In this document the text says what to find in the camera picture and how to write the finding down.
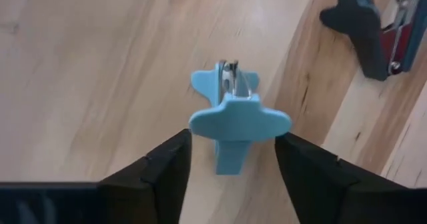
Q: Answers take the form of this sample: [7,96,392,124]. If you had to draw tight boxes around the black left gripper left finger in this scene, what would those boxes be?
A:
[98,129,193,224]

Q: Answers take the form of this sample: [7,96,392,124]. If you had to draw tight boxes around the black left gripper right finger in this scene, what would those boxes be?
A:
[275,132,427,224]

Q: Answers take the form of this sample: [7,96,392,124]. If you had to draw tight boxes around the light blue staple remover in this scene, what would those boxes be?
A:
[188,59,293,177]

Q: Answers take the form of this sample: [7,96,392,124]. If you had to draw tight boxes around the black staple remover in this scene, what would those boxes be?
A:
[319,0,427,82]

